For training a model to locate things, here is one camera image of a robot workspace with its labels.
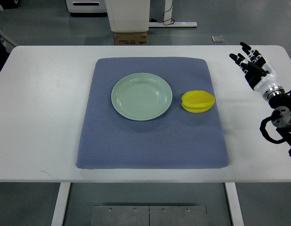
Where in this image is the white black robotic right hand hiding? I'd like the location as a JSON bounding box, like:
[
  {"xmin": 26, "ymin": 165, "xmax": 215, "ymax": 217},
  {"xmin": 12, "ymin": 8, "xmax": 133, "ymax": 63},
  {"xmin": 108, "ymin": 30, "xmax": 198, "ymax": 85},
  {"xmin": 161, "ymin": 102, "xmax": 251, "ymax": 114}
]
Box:
[{"xmin": 229, "ymin": 42, "xmax": 285, "ymax": 101}]

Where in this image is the yellow starfruit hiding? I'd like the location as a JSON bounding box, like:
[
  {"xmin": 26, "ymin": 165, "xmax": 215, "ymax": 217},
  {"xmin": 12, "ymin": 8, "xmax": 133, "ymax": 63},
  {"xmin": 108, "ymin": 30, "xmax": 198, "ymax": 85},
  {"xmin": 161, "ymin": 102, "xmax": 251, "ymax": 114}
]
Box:
[{"xmin": 181, "ymin": 90, "xmax": 215, "ymax": 113}]

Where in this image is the black silver robot right arm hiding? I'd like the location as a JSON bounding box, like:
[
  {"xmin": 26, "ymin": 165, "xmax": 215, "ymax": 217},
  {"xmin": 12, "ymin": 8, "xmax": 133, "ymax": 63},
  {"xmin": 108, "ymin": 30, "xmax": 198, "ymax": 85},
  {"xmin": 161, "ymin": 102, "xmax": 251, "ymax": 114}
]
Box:
[{"xmin": 260, "ymin": 90, "xmax": 291, "ymax": 157}]

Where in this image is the grey floor outlet plate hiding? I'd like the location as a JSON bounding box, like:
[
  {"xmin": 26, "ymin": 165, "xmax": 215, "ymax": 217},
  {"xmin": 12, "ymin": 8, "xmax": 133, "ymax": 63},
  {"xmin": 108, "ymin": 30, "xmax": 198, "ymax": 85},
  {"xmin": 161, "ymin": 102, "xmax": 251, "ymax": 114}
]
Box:
[{"xmin": 211, "ymin": 35, "xmax": 225, "ymax": 43}]

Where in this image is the light green plate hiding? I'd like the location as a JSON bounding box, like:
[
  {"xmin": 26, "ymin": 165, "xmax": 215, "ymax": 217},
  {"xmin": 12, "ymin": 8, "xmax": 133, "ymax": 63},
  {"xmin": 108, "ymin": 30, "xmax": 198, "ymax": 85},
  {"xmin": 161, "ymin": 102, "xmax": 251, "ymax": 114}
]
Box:
[{"xmin": 111, "ymin": 73, "xmax": 173, "ymax": 121}]

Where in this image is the blue textured mat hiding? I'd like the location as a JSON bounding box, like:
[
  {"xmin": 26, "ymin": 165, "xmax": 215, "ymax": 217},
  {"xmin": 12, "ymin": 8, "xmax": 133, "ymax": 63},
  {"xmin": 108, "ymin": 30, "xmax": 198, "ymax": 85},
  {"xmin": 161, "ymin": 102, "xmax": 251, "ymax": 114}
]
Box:
[{"xmin": 76, "ymin": 57, "xmax": 229, "ymax": 169}]

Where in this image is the white desk leg base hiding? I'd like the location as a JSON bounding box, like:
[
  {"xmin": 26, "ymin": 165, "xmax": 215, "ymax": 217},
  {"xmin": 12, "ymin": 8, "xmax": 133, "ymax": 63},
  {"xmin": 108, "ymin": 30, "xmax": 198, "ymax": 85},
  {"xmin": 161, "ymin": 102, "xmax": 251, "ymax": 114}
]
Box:
[{"xmin": 149, "ymin": 0, "xmax": 198, "ymax": 28}]

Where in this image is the right white table leg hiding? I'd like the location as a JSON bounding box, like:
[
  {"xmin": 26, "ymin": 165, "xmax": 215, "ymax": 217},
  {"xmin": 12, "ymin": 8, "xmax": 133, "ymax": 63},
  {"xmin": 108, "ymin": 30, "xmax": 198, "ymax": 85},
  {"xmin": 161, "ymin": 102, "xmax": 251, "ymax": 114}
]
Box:
[{"xmin": 225, "ymin": 182, "xmax": 244, "ymax": 226}]

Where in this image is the white table leg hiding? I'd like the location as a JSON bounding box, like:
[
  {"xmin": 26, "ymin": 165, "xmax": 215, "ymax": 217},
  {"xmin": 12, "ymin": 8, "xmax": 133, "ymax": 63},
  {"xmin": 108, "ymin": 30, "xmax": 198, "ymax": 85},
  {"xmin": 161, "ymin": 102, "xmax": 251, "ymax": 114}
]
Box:
[
  {"xmin": 225, "ymin": 182, "xmax": 244, "ymax": 226},
  {"xmin": 51, "ymin": 182, "xmax": 71, "ymax": 226}
]

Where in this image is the cardboard box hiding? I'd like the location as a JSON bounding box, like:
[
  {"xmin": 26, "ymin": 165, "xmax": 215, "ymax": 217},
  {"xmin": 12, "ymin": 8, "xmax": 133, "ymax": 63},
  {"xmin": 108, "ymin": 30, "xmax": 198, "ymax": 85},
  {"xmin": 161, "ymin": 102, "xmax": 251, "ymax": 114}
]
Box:
[{"xmin": 113, "ymin": 32, "xmax": 148, "ymax": 46}]

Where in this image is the white bin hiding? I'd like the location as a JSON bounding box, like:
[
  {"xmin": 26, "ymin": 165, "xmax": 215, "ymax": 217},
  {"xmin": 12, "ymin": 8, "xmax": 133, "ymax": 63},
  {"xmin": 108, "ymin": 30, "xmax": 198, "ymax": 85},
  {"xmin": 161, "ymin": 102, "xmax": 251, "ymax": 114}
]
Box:
[{"xmin": 105, "ymin": 0, "xmax": 150, "ymax": 32}]

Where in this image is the white cabinet with slot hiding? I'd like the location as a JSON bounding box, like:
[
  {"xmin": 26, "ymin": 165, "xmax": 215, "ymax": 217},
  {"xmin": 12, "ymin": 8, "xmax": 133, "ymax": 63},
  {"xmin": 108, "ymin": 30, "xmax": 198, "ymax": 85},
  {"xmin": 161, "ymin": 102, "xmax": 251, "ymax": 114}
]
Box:
[{"xmin": 65, "ymin": 0, "xmax": 107, "ymax": 16}]

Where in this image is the left white table leg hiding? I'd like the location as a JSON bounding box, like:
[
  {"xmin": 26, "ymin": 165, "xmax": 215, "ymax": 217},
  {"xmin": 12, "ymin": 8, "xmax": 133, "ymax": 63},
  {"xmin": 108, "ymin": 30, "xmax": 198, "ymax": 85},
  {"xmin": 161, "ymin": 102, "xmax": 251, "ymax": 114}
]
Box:
[{"xmin": 51, "ymin": 182, "xmax": 71, "ymax": 226}]

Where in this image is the black cable on floor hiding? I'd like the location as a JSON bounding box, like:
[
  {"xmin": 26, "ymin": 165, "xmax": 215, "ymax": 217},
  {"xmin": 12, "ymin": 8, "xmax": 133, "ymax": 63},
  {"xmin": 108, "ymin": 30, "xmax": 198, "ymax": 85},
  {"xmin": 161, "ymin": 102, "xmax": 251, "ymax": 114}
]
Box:
[{"xmin": 149, "ymin": 0, "xmax": 176, "ymax": 26}]

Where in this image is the white chair frame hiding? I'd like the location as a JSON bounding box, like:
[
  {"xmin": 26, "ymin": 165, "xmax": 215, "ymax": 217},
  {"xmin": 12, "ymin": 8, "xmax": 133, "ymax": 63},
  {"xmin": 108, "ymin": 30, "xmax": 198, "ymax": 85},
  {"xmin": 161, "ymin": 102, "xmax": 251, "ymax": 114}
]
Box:
[{"xmin": 0, "ymin": 5, "xmax": 18, "ymax": 47}]

